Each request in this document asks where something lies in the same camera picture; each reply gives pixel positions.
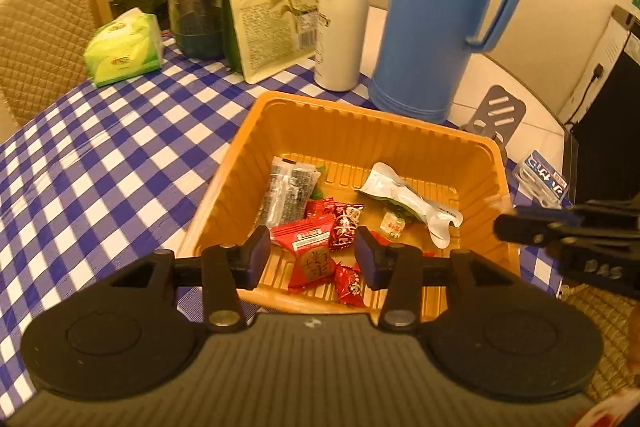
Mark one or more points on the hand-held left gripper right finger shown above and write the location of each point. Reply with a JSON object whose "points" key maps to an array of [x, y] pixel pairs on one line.
{"points": [[364, 257]]}

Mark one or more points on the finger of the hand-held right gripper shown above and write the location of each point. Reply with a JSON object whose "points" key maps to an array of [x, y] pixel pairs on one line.
{"points": [[555, 216], [525, 231]]}

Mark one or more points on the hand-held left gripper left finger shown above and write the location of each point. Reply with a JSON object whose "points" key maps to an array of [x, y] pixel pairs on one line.
{"points": [[260, 257]]}

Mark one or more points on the red white candy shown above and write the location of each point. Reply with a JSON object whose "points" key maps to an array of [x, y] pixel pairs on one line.
{"points": [[346, 224], [350, 284]]}

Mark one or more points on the beige nougat clear wrapper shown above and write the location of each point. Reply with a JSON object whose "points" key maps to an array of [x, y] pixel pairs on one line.
{"points": [[392, 223]]}

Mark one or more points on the red snack pack beige label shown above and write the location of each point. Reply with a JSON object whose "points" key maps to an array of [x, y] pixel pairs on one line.
{"points": [[310, 264]]}

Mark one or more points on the large red snack pack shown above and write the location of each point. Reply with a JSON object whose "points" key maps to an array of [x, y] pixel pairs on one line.
{"points": [[320, 208]]}

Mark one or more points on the clear silver snack packet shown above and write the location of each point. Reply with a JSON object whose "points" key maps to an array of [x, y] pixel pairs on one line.
{"points": [[290, 192]]}

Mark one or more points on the white green snack pouch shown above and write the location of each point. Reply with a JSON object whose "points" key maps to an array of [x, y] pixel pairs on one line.
{"points": [[395, 187]]}

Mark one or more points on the orange plastic tray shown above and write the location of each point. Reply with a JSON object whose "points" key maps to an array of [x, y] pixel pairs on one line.
{"points": [[350, 142]]}

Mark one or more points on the beige woven cushion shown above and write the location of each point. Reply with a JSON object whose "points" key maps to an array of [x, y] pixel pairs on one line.
{"points": [[615, 337]]}

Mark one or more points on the black appliance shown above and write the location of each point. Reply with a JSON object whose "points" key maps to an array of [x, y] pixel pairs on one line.
{"points": [[615, 117]]}

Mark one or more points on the grey phone stand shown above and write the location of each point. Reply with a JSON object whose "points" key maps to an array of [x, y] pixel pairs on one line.
{"points": [[500, 112]]}

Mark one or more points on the blue white checkered tablecloth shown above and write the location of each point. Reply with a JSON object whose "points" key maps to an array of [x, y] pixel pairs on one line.
{"points": [[100, 147]]}

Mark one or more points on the white insulated bottle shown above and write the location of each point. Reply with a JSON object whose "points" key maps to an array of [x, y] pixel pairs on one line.
{"points": [[340, 32]]}

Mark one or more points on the blue thermos jug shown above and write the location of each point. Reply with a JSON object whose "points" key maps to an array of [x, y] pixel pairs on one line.
{"points": [[425, 7]]}

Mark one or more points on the green tissue pack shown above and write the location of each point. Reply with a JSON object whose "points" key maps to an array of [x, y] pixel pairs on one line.
{"points": [[125, 52]]}

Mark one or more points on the dark glass jar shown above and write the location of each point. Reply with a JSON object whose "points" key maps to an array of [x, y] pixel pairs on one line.
{"points": [[195, 17]]}

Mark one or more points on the beige quilted chair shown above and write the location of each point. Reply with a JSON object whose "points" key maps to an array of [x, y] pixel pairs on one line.
{"points": [[40, 37]]}

